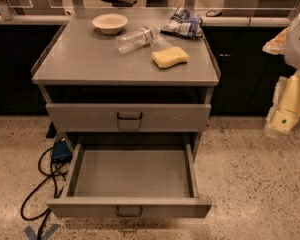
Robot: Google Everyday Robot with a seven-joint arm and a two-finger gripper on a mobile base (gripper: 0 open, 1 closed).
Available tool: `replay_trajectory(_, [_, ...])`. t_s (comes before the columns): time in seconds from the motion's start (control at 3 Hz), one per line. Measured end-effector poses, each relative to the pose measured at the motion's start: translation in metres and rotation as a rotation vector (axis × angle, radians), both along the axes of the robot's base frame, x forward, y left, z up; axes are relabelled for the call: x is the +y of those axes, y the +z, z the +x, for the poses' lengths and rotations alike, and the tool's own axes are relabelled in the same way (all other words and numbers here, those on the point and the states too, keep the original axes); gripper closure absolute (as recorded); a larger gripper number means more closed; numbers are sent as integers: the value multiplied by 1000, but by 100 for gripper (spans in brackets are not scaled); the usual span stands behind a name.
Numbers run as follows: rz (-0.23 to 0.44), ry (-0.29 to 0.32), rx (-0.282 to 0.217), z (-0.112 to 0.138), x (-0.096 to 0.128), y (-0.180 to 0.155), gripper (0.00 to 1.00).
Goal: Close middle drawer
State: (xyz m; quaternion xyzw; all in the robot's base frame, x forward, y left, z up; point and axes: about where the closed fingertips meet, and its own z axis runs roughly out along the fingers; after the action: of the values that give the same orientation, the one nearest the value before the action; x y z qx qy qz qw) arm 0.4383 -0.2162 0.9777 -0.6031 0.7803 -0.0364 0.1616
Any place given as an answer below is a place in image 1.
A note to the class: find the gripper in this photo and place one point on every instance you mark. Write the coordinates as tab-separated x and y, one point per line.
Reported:
298	47

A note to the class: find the grey drawer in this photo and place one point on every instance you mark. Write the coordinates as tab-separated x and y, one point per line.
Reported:
80	117
151	181

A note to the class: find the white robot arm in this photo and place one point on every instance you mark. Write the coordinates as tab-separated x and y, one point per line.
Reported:
292	46

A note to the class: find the grey drawer cabinet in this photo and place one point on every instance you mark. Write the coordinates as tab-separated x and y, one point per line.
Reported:
84	66

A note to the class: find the grey top drawer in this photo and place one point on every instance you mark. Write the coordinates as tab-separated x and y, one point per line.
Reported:
80	117

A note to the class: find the blue white chip bag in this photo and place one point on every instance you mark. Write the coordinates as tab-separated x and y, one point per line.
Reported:
184	23

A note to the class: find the yellow sponge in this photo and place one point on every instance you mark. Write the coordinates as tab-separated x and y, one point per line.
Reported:
170	57

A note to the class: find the clear plastic water bottle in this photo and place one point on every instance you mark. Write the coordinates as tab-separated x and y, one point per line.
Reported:
134	40

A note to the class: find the black office chair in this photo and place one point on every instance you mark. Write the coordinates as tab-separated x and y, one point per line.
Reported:
121	3

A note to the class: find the white bowl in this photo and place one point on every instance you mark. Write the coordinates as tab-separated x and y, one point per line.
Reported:
110	24

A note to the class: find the blue power box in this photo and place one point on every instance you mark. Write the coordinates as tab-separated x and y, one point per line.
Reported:
61	152

